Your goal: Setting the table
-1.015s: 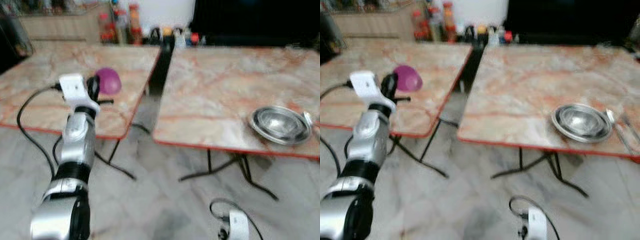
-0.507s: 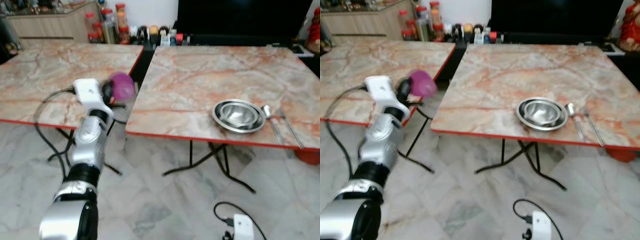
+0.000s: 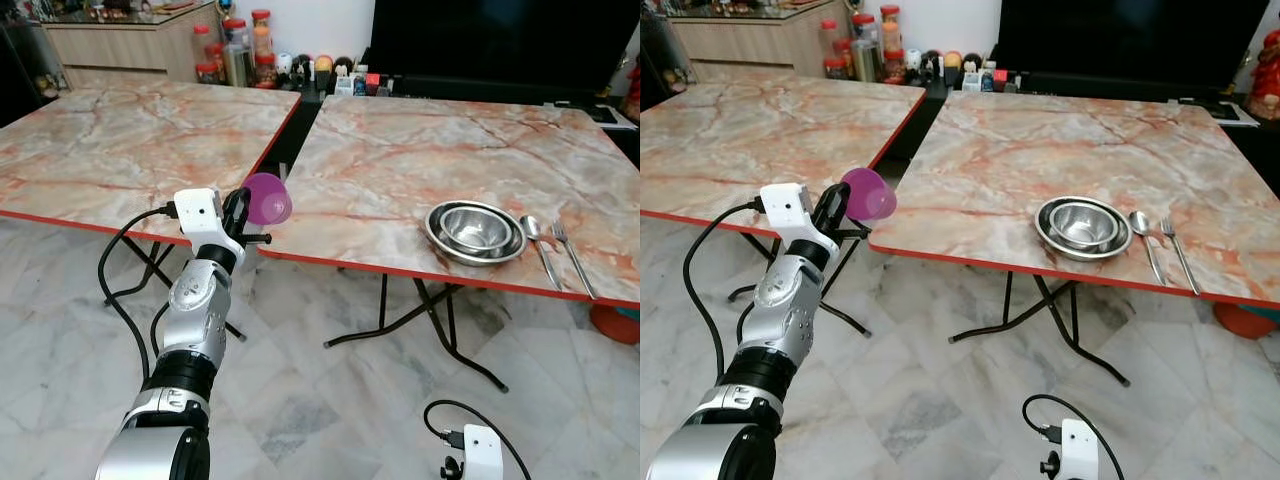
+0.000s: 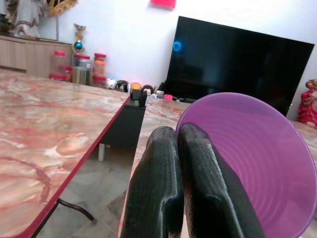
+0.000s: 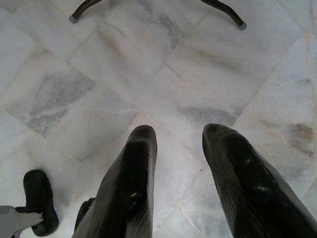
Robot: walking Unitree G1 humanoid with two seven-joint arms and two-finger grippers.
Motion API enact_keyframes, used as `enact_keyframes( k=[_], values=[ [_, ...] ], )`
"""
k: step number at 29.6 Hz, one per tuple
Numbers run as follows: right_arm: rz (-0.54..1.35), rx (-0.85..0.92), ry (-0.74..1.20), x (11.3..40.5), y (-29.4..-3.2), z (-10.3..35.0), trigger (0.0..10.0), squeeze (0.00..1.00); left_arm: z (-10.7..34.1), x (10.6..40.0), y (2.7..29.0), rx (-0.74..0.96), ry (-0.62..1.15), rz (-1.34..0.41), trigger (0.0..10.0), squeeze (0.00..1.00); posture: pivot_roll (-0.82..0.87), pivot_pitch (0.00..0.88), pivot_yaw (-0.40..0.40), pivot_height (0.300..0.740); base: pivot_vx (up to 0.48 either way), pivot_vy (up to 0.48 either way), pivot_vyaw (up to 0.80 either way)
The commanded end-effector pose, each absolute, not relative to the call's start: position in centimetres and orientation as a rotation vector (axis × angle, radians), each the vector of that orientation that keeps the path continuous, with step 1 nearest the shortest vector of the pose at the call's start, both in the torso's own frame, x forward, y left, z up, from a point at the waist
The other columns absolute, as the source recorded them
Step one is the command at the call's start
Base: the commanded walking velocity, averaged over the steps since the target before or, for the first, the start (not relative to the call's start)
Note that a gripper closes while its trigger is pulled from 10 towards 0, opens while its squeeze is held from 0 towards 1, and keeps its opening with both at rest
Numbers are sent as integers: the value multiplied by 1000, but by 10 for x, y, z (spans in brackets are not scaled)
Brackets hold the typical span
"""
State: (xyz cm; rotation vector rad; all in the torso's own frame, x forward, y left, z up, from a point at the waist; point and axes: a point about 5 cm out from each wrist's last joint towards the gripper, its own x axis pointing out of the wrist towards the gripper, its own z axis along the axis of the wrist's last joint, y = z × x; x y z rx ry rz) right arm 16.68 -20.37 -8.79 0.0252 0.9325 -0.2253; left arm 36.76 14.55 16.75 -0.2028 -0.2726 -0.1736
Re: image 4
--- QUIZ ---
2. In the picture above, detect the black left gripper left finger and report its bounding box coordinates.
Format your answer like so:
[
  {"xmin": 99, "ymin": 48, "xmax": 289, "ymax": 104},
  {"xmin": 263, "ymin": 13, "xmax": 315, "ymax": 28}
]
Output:
[{"xmin": 120, "ymin": 126, "xmax": 185, "ymax": 238}]

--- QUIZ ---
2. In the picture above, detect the wooden sideboard cabinet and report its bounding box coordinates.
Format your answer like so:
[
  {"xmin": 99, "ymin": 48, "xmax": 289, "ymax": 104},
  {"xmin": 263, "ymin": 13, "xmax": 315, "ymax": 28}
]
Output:
[{"xmin": 0, "ymin": 34, "xmax": 73, "ymax": 79}]

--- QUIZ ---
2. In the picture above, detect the red-edged marble folding table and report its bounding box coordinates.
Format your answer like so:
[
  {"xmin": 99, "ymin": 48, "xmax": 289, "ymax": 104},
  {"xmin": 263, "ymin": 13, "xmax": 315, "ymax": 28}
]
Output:
[{"xmin": 0, "ymin": 68, "xmax": 132, "ymax": 238}]

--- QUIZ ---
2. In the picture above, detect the large black flat television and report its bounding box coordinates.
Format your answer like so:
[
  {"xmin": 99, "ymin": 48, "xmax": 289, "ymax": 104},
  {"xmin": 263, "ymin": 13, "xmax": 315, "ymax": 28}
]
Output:
[{"xmin": 162, "ymin": 15, "xmax": 316, "ymax": 117}]

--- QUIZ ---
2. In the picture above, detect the tall orange-filled red-lid jar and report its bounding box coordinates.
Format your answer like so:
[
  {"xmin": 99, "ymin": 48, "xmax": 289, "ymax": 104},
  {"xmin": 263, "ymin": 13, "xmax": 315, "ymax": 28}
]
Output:
[{"xmin": 93, "ymin": 53, "xmax": 107, "ymax": 78}]

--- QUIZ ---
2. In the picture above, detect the dark-lidded jar with cereal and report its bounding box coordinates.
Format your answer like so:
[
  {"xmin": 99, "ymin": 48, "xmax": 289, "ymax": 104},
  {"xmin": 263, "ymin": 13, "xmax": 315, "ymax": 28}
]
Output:
[{"xmin": 72, "ymin": 54, "xmax": 91, "ymax": 85}]

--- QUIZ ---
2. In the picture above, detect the pink paper on wall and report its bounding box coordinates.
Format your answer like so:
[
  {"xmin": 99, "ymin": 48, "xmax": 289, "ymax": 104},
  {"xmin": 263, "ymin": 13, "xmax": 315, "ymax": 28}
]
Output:
[{"xmin": 150, "ymin": 0, "xmax": 177, "ymax": 11}]

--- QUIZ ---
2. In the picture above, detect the white robed statue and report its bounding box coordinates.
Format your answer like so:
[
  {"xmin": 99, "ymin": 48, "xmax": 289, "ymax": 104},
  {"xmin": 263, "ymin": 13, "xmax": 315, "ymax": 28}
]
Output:
[{"xmin": 5, "ymin": 0, "xmax": 48, "ymax": 38}]

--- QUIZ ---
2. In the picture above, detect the purple plastic bowl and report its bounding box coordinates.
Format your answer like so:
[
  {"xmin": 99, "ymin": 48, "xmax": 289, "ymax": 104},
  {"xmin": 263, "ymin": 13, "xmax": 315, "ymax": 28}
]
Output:
[{"xmin": 175, "ymin": 92, "xmax": 317, "ymax": 238}]

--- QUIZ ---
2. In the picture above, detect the red seated figurine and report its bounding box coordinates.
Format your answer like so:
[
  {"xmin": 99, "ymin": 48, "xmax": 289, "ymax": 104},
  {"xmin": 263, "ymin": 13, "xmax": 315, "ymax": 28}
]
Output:
[{"xmin": 297, "ymin": 79, "xmax": 317, "ymax": 128}]

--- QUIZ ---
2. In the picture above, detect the clear jar with red lid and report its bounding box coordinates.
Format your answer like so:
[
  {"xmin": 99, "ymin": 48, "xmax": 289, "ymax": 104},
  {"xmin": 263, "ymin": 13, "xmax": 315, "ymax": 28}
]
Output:
[{"xmin": 51, "ymin": 51, "xmax": 67, "ymax": 75}]

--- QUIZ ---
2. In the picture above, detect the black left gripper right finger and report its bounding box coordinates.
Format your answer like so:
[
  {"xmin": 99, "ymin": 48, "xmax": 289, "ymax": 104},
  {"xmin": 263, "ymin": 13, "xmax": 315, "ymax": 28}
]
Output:
[{"xmin": 177, "ymin": 123, "xmax": 266, "ymax": 238}]

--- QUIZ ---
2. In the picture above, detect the short red-lid jar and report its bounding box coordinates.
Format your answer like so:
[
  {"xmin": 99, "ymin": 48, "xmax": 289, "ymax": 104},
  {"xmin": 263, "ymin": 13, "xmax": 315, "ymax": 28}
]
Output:
[
  {"xmin": 92, "ymin": 75, "xmax": 107, "ymax": 88},
  {"xmin": 49, "ymin": 73, "xmax": 66, "ymax": 82}
]

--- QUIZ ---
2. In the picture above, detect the small red-lid jar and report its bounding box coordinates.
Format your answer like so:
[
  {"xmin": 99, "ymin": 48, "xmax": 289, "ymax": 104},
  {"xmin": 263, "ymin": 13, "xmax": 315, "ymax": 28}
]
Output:
[{"xmin": 61, "ymin": 65, "xmax": 73, "ymax": 82}]

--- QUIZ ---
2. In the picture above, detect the yellow garland decoration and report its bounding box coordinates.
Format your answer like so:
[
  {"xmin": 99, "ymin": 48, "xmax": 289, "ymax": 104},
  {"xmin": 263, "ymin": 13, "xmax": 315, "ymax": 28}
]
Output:
[{"xmin": 47, "ymin": 0, "xmax": 78, "ymax": 17}]

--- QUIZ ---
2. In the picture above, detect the gold trophy with blue ball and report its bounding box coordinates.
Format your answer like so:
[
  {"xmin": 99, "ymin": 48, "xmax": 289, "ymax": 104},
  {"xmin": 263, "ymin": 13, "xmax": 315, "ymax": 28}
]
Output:
[{"xmin": 72, "ymin": 23, "xmax": 87, "ymax": 56}]

